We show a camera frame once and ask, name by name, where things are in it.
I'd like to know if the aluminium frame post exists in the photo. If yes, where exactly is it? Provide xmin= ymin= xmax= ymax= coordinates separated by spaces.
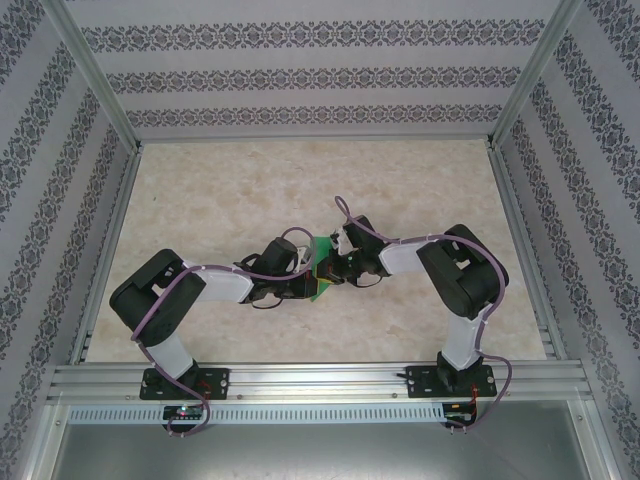
xmin=47 ymin=0 xmax=144 ymax=151
xmin=487 ymin=0 xmax=584 ymax=149

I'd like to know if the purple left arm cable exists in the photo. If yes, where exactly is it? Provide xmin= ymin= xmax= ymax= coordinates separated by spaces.
xmin=130 ymin=225 xmax=314 ymax=436

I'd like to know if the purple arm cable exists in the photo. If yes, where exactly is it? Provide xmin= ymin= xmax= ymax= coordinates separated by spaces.
xmin=333 ymin=196 xmax=514 ymax=436
xmin=130 ymin=225 xmax=314 ymax=436

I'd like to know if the aluminium mounting rail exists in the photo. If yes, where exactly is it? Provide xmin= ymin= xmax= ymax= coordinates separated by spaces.
xmin=47 ymin=362 xmax=596 ymax=405

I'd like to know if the aluminium side rail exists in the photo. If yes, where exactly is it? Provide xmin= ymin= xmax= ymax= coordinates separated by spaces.
xmin=69 ymin=144 xmax=144 ymax=364
xmin=487 ymin=142 xmax=569 ymax=361

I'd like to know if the small circuit board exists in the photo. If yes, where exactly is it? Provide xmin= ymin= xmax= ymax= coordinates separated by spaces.
xmin=443 ymin=401 xmax=477 ymax=420

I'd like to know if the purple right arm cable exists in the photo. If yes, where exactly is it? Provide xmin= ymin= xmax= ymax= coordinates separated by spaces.
xmin=333 ymin=196 xmax=514 ymax=436

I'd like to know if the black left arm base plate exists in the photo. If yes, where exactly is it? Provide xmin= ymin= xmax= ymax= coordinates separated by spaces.
xmin=139 ymin=367 xmax=231 ymax=401

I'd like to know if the green square paper sheet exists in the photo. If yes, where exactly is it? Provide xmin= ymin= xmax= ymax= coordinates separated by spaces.
xmin=307 ymin=234 xmax=337 ymax=304

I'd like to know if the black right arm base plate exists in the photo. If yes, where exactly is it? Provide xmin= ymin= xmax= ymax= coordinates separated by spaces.
xmin=405 ymin=364 xmax=499 ymax=400

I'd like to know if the slotted grey cable duct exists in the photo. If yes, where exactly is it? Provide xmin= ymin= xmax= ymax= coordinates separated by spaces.
xmin=67 ymin=403 xmax=447 ymax=426

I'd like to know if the grey metal shelf panel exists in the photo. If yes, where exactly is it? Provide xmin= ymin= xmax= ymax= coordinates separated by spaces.
xmin=44 ymin=423 xmax=614 ymax=480

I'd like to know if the circuit board with green light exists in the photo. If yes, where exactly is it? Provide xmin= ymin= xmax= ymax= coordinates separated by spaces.
xmin=163 ymin=405 xmax=205 ymax=420

